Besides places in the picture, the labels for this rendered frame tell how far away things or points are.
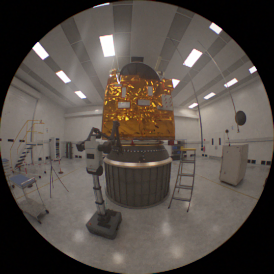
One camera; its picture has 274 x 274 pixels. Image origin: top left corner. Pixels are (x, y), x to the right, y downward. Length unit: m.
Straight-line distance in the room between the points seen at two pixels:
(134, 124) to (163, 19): 3.62
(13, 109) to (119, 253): 7.73
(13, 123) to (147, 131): 7.57
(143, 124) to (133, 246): 2.59
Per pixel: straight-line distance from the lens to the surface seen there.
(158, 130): 2.27
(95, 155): 1.18
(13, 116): 7.39
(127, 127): 2.18
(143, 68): 3.34
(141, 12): 3.59
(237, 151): 3.73
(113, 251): 1.82
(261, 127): 7.52
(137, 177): 2.04
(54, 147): 8.41
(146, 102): 2.46
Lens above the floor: 1.69
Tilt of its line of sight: 3 degrees up
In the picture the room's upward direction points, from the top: straight up
